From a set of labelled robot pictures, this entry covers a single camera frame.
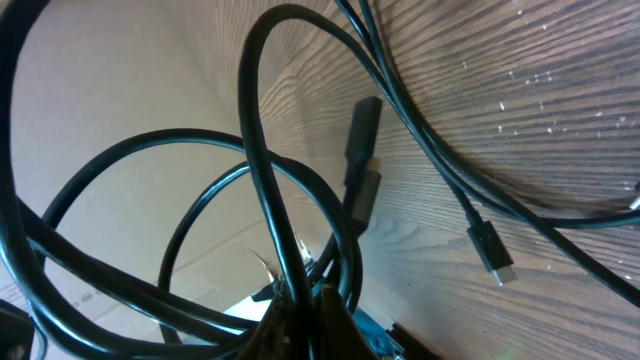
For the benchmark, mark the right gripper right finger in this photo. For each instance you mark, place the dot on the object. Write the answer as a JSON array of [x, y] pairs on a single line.
[[340, 337]]

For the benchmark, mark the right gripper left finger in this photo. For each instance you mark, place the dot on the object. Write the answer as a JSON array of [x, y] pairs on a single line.
[[280, 334]]

